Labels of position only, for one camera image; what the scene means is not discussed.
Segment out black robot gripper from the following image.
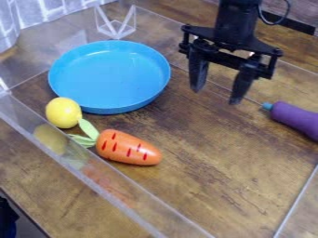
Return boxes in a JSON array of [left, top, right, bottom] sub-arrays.
[[179, 0, 282, 105]]

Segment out purple toy eggplant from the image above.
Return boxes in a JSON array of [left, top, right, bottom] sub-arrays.
[[262, 101, 318, 141]]

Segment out orange toy carrot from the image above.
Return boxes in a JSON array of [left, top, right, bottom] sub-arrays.
[[71, 119, 162, 165]]

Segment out yellow toy lemon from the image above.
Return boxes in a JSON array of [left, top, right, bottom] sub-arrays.
[[45, 98, 81, 129]]

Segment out blue plastic plate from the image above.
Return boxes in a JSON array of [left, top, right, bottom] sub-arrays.
[[48, 40, 171, 114]]

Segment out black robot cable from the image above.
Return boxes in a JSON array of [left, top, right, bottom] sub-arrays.
[[257, 0, 291, 26]]

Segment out clear acrylic barrier wall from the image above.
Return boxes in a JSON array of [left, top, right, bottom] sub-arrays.
[[0, 91, 215, 238]]

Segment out clear acrylic triangular bracket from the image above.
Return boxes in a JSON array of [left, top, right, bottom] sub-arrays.
[[95, 6, 136, 40]]

